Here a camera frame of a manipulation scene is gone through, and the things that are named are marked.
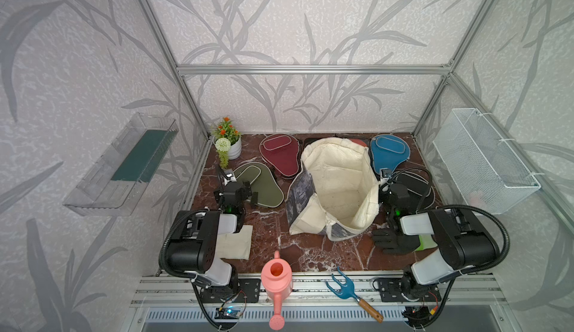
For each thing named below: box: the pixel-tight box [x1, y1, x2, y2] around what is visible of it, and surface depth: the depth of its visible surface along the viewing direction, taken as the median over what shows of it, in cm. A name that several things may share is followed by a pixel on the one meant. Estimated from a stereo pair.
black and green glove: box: [371, 228, 438, 255], surface depth 85 cm
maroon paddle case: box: [259, 133, 300, 177], surface depth 111 cm
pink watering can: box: [260, 250, 293, 331], surface depth 68 cm
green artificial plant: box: [211, 116, 242, 170], surface depth 101 cm
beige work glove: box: [216, 225, 254, 261], surface depth 85 cm
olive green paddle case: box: [233, 162, 285, 208], surface depth 101 cm
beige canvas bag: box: [285, 137, 380, 241], surface depth 86 cm
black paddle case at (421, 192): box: [391, 171, 436, 213], surface depth 96 cm
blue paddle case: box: [370, 133, 411, 174], surface depth 111 cm
